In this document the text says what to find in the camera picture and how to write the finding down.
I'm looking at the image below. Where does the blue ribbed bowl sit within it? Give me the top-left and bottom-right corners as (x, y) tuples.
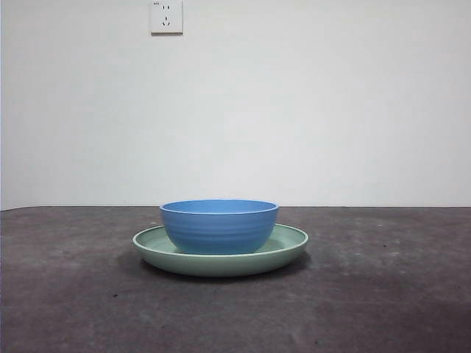
(159, 199), (280, 254)

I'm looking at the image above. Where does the green round plate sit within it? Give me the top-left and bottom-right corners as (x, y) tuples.
(132, 222), (310, 278)

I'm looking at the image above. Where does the white wall socket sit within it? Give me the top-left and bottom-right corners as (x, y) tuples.
(149, 0), (184, 36)

